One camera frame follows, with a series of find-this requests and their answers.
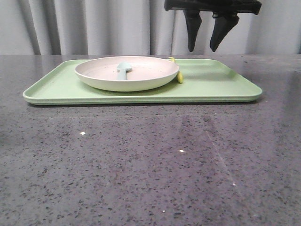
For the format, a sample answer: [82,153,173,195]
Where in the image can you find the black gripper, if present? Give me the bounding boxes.
[164,0,261,52]

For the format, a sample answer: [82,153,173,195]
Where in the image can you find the yellow plastic fork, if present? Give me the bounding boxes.
[168,56,183,84]

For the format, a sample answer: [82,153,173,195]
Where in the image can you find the beige round plastic plate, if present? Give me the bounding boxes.
[75,56,180,92]

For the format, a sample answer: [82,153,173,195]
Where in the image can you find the light blue plastic spoon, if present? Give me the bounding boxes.
[117,62,132,81]

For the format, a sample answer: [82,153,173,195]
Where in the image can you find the light green plastic tray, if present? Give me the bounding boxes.
[23,59,262,105]

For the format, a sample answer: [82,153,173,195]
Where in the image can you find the grey pleated curtain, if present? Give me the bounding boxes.
[0,0,301,56]

